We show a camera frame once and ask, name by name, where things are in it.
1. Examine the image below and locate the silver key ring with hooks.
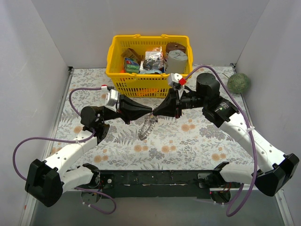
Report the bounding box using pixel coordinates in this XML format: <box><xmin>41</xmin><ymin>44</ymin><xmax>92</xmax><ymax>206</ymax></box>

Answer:
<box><xmin>137</xmin><ymin>112</ymin><xmax>158</xmax><ymax>141</ymax></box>

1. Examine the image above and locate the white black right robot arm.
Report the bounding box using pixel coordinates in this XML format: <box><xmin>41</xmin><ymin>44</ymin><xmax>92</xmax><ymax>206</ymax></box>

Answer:
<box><xmin>153</xmin><ymin>73</ymin><xmax>300</xmax><ymax>196</ymax></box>

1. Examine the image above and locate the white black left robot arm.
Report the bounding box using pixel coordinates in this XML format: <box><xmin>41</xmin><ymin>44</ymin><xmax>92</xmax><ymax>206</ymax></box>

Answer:
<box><xmin>25</xmin><ymin>90</ymin><xmax>152</xmax><ymax>207</ymax></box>

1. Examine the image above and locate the floral table mat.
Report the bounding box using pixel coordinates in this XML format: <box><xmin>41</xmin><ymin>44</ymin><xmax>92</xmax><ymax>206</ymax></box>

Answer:
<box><xmin>48</xmin><ymin>69</ymin><xmax>253</xmax><ymax>170</ymax></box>

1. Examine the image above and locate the green small box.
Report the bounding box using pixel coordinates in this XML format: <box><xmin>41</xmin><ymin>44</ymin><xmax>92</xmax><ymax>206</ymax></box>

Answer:
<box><xmin>124</xmin><ymin>57</ymin><xmax>140</xmax><ymax>73</ymax></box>

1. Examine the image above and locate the yellow plastic basket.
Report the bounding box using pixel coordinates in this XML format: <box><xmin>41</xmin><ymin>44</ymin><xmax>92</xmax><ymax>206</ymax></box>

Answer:
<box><xmin>106</xmin><ymin>34</ymin><xmax>193</xmax><ymax>98</ymax></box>

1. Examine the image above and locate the clear bag of small items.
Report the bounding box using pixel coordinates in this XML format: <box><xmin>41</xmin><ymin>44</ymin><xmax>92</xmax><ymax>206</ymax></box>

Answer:
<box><xmin>139</xmin><ymin>47</ymin><xmax>164</xmax><ymax>74</ymax></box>

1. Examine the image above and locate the grey paper roll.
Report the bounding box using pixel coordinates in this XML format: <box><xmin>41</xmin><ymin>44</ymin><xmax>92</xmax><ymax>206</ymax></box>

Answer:
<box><xmin>165</xmin><ymin>50</ymin><xmax>188</xmax><ymax>74</ymax></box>

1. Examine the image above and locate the brown cardboard packet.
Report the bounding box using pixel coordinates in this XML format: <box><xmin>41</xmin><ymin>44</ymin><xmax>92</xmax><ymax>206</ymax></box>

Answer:
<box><xmin>121</xmin><ymin>48</ymin><xmax>142</xmax><ymax>63</ymax></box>

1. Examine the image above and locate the brown round box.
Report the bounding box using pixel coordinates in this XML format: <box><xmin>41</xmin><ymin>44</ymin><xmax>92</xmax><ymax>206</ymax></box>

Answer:
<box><xmin>166</xmin><ymin>42</ymin><xmax>186</xmax><ymax>53</ymax></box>

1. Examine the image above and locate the green yarn ball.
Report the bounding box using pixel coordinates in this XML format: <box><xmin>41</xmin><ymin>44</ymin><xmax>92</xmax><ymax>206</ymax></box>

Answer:
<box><xmin>227</xmin><ymin>73</ymin><xmax>251</xmax><ymax>94</ymax></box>

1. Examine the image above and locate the black base bar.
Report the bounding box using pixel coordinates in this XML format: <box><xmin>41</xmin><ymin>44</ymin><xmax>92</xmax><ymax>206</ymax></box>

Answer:
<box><xmin>72</xmin><ymin>169</ymin><xmax>224</xmax><ymax>199</ymax></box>

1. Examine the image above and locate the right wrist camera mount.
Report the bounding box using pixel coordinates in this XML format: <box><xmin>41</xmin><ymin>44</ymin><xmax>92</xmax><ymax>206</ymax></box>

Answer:
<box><xmin>167</xmin><ymin>73</ymin><xmax>186</xmax><ymax>97</ymax></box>

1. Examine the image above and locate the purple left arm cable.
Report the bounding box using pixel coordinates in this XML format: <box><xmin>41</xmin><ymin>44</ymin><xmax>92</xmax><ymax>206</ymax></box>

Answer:
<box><xmin>12</xmin><ymin>87</ymin><xmax>117</xmax><ymax>214</ymax></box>

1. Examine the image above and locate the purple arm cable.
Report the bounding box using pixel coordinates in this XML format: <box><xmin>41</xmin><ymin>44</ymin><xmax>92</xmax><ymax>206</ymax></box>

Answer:
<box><xmin>184</xmin><ymin>65</ymin><xmax>258</xmax><ymax>217</ymax></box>
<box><xmin>12</xmin><ymin>87</ymin><xmax>117</xmax><ymax>214</ymax></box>

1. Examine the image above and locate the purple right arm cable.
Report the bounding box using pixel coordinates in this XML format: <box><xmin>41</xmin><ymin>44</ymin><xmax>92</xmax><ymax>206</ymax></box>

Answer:
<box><xmin>184</xmin><ymin>65</ymin><xmax>258</xmax><ymax>217</ymax></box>

